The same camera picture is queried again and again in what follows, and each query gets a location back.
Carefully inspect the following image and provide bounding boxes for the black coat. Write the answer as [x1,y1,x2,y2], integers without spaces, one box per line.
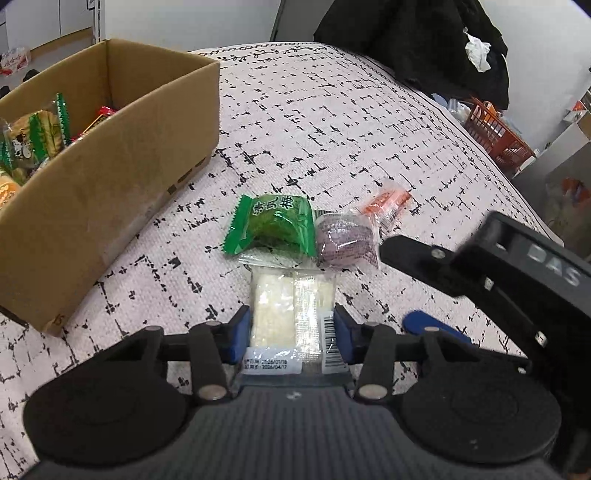
[314,0,509,112]

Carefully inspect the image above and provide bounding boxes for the orange red plastic basket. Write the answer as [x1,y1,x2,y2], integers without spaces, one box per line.
[463,99,537,178]

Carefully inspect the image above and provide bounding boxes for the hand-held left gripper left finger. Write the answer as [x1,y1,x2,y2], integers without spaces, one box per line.
[74,305,252,403]

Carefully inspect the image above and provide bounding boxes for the dark green snack packet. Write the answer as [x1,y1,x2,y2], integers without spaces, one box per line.
[224,194,317,257]

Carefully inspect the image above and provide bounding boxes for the red striped snack packet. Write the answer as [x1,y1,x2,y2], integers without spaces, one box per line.
[69,105,118,144]

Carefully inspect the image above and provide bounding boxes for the white crumpled cloth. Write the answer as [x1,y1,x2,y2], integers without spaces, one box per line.
[464,28,492,72]

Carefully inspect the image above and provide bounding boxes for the clear plastic bag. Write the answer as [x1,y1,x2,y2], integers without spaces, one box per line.
[431,92,476,121]

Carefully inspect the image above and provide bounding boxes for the red and white packet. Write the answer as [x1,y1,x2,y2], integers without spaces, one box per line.
[0,46,32,75]

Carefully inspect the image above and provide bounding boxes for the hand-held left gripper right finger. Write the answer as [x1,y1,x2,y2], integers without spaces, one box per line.
[333,303,532,402]

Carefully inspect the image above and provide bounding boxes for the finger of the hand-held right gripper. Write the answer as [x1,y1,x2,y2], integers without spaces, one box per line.
[379,235,485,298]
[402,311,472,344]

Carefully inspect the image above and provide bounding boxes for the patterned white cloth cover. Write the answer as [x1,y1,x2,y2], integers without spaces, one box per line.
[0,41,564,472]

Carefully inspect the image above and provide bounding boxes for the orange snack bag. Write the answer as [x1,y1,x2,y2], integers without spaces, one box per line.
[0,168,24,210]

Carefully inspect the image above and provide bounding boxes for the cardboard box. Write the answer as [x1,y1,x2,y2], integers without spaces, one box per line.
[0,39,221,337]

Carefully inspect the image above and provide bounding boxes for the clear bag with orange items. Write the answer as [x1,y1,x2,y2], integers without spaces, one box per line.
[545,159,591,241]

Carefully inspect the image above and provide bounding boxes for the purple pastry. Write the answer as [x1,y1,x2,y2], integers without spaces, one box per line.
[313,208,382,269]

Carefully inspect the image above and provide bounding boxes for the white rice cake packet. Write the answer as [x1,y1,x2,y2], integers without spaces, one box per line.
[238,264,354,387]

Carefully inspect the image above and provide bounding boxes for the small orange snack packet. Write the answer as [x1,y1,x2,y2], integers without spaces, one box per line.
[358,180,413,232]

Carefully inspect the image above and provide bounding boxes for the green edged cracker packet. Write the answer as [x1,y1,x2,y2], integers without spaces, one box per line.
[0,92,72,178]

